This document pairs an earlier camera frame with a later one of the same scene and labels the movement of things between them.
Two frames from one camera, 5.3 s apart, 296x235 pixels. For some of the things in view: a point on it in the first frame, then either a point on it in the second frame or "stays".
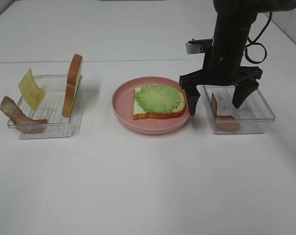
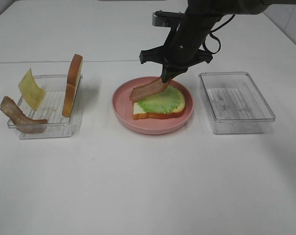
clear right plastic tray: x=254 y=116 stays
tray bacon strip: x=19 y=119 stays
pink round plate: x=122 y=103 stays
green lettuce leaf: x=160 y=98 stays
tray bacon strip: x=224 y=123 → x=148 y=89
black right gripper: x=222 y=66 → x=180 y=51
